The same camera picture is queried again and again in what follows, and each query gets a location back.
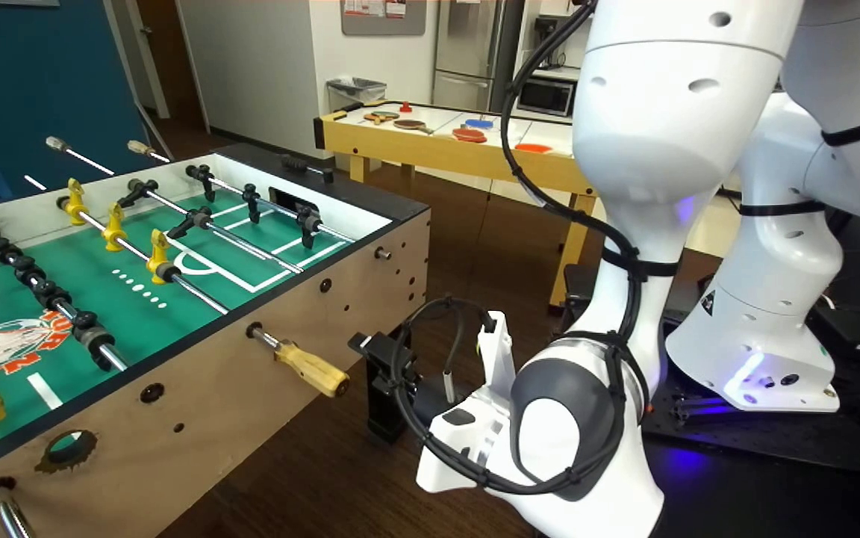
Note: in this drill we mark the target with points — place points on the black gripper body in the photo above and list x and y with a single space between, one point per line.
376 352

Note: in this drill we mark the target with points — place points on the rod with yellow players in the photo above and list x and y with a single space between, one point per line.
162 270

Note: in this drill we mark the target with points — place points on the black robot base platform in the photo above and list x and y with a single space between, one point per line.
758 363

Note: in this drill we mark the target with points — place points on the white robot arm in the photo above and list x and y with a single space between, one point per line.
716 134

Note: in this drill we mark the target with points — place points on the rod with black players near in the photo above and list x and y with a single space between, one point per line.
52 297

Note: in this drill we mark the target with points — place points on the yellow table tennis table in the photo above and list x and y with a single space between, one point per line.
543 152

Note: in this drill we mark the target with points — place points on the foosball table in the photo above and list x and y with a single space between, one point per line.
92 453

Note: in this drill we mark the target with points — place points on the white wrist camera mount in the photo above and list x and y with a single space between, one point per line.
497 352

